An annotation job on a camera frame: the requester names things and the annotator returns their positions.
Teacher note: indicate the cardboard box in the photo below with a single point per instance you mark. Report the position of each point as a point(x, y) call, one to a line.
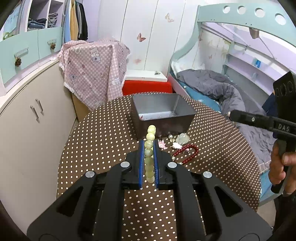
point(81, 109)

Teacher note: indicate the grey duvet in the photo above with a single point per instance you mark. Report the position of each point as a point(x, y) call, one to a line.
point(231, 97)

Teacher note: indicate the teal bed frame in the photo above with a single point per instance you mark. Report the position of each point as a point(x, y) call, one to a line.
point(262, 43)

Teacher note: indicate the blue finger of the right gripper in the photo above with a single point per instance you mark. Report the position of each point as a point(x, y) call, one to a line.
point(248, 118)

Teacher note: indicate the pink bunny hair clip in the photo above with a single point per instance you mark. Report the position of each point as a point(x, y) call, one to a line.
point(162, 144)

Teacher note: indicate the right hand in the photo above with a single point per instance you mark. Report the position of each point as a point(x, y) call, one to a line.
point(276, 172)

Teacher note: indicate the pink gingham cloth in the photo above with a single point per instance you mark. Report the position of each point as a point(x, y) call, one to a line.
point(94, 72)

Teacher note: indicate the pale jade pendant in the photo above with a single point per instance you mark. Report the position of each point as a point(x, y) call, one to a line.
point(182, 139)

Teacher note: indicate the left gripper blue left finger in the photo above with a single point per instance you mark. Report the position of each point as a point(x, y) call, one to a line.
point(141, 162)

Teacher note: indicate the brown polka dot tablecloth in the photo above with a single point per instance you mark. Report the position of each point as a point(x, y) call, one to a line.
point(105, 136)

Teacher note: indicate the white bunny charm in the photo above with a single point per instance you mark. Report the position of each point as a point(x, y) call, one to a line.
point(176, 146)

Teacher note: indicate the hanging clothes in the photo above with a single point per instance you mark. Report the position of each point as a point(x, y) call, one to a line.
point(74, 23)

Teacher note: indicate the red storage ottoman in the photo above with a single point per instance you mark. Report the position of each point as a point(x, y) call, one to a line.
point(139, 81)

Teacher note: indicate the beige cabinet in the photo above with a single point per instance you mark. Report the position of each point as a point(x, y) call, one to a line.
point(35, 126)

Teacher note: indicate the grey metal box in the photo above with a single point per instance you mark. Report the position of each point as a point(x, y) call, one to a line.
point(169, 113)

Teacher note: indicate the teal drawer unit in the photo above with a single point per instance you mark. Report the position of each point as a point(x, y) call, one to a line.
point(31, 32)

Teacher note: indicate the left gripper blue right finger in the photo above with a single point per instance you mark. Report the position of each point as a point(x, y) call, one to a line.
point(156, 162)

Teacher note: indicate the teal bed sheet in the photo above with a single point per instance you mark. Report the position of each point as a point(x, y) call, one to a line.
point(181, 88)

